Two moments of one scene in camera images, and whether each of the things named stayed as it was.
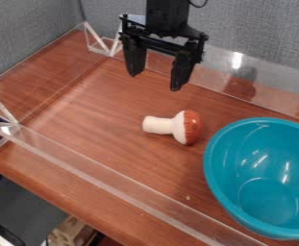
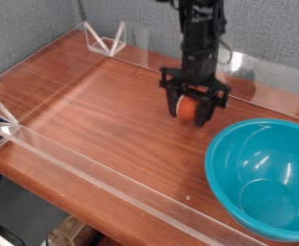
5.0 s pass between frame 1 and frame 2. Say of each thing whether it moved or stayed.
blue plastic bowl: stayed
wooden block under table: stayed
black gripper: moved
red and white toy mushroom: moved
